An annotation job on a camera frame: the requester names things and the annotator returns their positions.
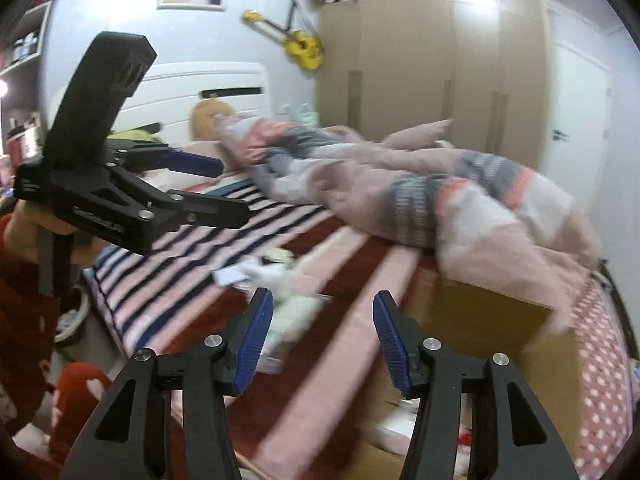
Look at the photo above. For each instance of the brown plush bear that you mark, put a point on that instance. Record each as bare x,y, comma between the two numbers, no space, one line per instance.
207,117

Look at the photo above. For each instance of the white bed headboard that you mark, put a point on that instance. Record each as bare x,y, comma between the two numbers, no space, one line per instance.
210,80

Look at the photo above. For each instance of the white plush toy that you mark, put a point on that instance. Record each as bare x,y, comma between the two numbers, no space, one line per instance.
277,277

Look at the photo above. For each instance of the pink grey patterned duvet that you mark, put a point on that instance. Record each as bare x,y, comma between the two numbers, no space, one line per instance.
400,185

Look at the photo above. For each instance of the pink polka dot sheet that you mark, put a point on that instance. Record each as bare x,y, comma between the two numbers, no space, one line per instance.
605,390

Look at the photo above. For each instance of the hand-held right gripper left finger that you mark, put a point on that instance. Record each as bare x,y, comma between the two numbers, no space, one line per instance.
254,341

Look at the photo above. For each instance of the white basin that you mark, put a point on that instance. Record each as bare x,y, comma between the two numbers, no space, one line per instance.
75,317

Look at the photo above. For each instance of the white flat packet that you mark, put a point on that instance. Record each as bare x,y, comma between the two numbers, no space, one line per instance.
230,276

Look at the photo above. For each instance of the yellow ukulele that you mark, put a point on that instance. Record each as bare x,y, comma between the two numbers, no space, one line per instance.
300,46

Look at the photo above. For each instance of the cream soft item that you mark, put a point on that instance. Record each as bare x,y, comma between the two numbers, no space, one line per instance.
277,256

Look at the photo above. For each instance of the beige wardrobe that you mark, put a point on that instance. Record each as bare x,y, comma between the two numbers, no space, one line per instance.
425,60

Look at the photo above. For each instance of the person's left hand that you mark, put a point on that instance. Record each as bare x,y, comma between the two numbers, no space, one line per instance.
22,232

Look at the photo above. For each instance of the striped pink bed sheet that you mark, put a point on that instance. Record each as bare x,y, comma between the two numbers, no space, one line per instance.
330,320

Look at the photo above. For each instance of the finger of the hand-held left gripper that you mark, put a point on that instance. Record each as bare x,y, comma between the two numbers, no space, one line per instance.
195,163
220,212

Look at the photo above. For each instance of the person's red patterned pajamas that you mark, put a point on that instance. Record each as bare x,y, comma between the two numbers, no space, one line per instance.
80,395

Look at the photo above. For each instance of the red clutter on nightstand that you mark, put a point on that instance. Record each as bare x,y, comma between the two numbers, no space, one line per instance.
20,140

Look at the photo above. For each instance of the dark bed frame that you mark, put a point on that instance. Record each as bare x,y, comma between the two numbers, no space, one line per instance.
615,305

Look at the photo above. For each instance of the brown cardboard box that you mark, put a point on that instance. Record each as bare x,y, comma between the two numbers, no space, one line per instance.
505,330

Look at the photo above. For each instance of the white item in box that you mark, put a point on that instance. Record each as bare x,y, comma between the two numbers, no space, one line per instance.
425,427

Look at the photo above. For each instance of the white wall shelf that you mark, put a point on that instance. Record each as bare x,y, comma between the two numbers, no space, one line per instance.
27,45

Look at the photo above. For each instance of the white door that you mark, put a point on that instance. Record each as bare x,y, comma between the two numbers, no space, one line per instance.
580,120

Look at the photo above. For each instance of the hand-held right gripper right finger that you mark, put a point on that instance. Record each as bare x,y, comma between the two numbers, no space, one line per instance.
391,346

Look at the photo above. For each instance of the white green soft packet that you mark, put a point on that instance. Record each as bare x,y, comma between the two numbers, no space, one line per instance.
290,330

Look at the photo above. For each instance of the yellow-green pillow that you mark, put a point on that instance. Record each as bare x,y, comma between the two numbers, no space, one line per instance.
135,135

